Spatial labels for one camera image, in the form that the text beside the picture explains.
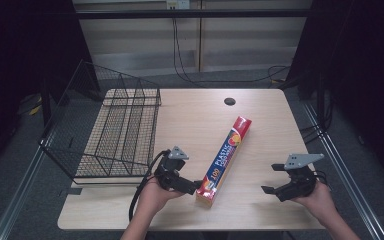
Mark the metal floor rail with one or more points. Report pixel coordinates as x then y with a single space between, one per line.
346 173
16 200

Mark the black horizontal frame bar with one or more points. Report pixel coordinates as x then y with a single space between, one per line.
193 13

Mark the dark curtain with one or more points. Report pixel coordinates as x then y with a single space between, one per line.
360 66
20 66

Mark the yellow floor object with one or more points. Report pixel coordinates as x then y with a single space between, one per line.
36 107

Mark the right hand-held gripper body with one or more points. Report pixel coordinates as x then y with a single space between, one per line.
298 186

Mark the white wall socket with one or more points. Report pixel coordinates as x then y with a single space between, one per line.
178 4

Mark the red blue plastic wrap box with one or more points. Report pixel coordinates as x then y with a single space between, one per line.
225 160

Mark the person's right hand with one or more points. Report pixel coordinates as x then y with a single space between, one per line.
316 201

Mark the person's left hand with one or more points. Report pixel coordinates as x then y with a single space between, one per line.
153 200

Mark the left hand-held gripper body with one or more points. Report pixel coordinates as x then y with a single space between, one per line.
170 173

